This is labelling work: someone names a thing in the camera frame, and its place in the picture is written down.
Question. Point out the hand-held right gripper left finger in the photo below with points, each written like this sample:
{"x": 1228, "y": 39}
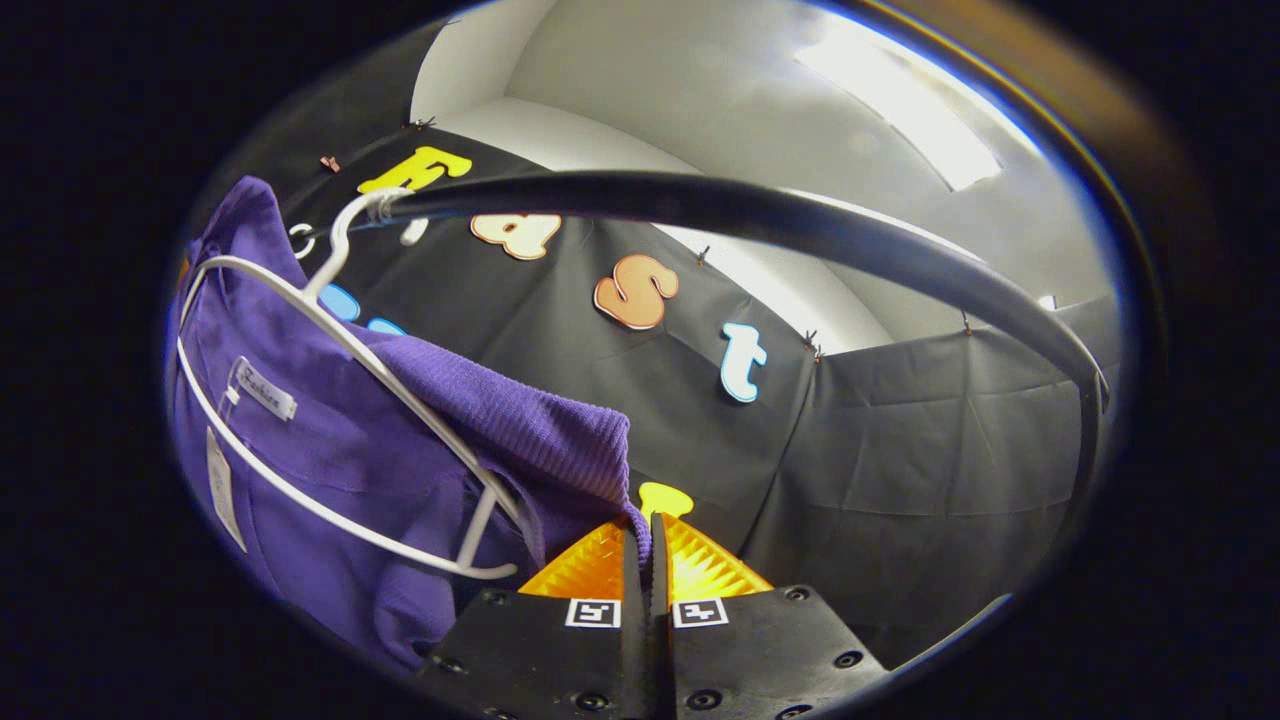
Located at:
{"x": 633, "y": 650}

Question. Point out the purple shirt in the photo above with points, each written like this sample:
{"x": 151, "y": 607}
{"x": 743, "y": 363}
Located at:
{"x": 330, "y": 440}

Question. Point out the black garment rack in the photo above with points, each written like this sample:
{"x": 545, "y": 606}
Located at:
{"x": 800, "y": 225}

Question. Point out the black backdrop cloth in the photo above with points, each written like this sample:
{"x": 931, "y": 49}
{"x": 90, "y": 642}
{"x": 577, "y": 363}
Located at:
{"x": 900, "y": 430}

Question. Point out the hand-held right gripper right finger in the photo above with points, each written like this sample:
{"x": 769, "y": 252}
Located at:
{"x": 660, "y": 650}

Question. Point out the long ceiling light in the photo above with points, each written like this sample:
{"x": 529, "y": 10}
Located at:
{"x": 910, "y": 110}

